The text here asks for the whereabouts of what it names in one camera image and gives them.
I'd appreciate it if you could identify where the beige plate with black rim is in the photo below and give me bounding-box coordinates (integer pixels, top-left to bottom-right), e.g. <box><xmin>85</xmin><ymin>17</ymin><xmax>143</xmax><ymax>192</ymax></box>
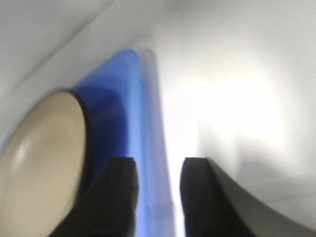
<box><xmin>0</xmin><ymin>90</ymin><xmax>87</xmax><ymax>237</ymax></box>

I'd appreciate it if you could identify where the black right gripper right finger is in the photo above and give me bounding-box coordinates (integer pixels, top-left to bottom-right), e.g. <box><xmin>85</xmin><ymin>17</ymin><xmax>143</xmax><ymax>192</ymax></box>
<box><xmin>180</xmin><ymin>158</ymin><xmax>316</xmax><ymax>237</ymax></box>

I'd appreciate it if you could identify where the blue plastic tray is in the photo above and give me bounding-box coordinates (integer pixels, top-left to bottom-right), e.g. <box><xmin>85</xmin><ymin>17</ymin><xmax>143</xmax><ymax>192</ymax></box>
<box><xmin>73</xmin><ymin>48</ymin><xmax>175</xmax><ymax>237</ymax></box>

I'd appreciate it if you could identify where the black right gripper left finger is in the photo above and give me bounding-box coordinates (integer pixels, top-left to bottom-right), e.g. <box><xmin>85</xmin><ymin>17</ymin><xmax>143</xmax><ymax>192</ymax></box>
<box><xmin>51</xmin><ymin>158</ymin><xmax>138</xmax><ymax>237</ymax></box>

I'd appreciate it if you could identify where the grey cabinet lower shelf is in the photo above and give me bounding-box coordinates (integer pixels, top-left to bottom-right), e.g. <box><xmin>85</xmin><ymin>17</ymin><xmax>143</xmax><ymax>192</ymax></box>
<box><xmin>0</xmin><ymin>0</ymin><xmax>316</xmax><ymax>230</ymax></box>

